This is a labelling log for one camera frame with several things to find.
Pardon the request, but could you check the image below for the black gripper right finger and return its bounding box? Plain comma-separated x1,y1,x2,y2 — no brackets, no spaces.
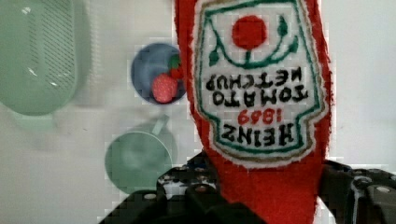
318,161,396,224

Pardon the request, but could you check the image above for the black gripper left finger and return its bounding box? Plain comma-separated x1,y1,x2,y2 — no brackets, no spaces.
99,152,265,224

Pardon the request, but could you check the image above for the red plush ketchup bottle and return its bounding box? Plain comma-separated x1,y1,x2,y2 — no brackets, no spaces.
174,0,332,224

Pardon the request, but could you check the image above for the red toy strawberry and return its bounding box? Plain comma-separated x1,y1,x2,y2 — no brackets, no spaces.
151,73,177,104

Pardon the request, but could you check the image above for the blue small bowl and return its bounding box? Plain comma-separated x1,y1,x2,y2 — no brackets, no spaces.
131,43,179,105

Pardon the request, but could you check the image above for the green plastic colander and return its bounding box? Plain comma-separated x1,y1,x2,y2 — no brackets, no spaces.
0,0,78,116

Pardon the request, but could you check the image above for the green cup with handle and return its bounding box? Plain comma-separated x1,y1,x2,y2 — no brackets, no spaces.
105,115,177,194

